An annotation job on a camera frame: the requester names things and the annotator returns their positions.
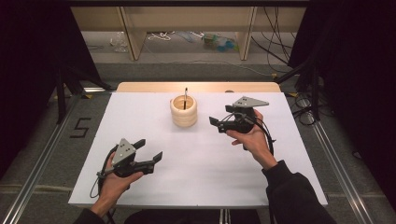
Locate hanging black cables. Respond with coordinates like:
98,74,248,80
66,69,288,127
249,6,297,75

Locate wooden table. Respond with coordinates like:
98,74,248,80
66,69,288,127
116,81,282,93

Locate left hand-held gripper cable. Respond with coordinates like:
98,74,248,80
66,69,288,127
89,144,120,200

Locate white table cover sheet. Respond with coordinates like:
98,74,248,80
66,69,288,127
67,91,329,207

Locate light wooden shelf unit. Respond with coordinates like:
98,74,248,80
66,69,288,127
70,6,308,62

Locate black metal stand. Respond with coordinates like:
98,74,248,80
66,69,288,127
273,58,322,122
55,61,114,125

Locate clear plastic bag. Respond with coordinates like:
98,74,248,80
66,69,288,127
108,31,130,54

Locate aluminium floor rail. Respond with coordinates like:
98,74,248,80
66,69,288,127
0,92,82,224
311,120,376,224

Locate white cord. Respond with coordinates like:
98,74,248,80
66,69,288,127
147,31,176,42

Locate right hand-held gripper cable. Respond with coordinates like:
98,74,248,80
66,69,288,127
252,115,277,157

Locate plastic bag with colourful items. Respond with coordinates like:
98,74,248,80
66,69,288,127
201,32,240,53

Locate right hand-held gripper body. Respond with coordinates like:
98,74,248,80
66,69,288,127
218,95,270,134

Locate coiled black cables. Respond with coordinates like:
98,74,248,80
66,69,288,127
289,92,322,127

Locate black curtain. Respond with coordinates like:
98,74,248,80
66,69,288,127
0,0,105,180
287,0,396,208

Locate person's right hand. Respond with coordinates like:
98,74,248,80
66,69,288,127
225,108,278,171

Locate person's left hand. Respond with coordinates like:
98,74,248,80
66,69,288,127
97,160,145,207

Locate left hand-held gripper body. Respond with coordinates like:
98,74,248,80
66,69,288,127
96,137,156,179

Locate ribbed wooden pen holder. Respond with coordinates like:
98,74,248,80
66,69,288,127
169,94,199,129

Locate hand-held gripper cable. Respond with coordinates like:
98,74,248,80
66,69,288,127
89,144,120,200
252,115,277,157

